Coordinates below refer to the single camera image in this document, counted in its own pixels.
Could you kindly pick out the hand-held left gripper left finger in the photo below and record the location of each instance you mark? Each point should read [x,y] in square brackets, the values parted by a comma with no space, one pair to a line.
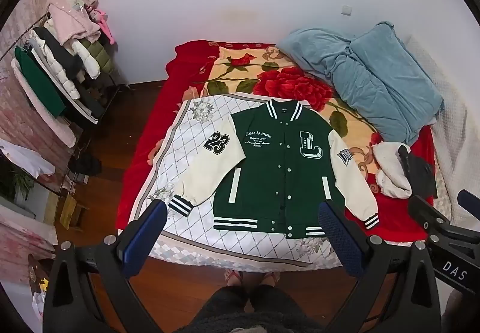
[148,231]

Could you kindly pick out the black floor item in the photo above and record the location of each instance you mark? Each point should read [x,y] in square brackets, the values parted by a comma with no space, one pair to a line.
[85,166]

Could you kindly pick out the white fleece garment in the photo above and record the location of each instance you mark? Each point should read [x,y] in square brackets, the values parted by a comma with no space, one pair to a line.
[390,175]

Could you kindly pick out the white wall socket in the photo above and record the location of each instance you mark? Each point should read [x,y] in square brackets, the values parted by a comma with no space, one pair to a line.
[347,10]

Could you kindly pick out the blue blanket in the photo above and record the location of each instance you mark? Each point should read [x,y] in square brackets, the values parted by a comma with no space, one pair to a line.
[375,85]

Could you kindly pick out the red floral blanket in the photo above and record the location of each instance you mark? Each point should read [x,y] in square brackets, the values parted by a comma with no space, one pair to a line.
[277,81]

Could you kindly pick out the yellow wooden stool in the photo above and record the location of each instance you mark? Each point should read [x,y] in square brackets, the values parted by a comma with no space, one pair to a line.
[73,211]

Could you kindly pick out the white textured bedspread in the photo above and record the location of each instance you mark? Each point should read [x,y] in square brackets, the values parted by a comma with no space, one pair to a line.
[457,138]

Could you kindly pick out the dark grey garment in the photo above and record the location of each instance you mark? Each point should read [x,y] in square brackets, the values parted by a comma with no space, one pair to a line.
[420,175]

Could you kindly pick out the person's legs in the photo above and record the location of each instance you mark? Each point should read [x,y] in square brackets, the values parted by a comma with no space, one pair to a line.
[258,310]

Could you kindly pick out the black clothes rack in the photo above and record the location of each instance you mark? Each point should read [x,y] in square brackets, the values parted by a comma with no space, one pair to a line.
[112,91]

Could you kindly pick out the green varsity jacket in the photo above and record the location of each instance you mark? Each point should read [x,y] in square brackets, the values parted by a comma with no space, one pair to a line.
[270,168]

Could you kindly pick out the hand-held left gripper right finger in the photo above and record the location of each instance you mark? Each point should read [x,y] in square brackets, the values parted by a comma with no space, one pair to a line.
[337,239]

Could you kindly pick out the white diamond quilted sheet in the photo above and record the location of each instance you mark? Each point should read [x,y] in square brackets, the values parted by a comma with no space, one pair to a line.
[195,231]

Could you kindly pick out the white cloth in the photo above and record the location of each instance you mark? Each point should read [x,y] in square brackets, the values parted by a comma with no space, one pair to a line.
[26,158]

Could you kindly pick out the green plant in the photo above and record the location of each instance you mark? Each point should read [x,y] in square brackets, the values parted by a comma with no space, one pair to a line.
[18,186]

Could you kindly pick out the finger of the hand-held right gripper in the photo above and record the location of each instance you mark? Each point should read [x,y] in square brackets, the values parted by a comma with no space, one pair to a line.
[470,199]
[431,222]

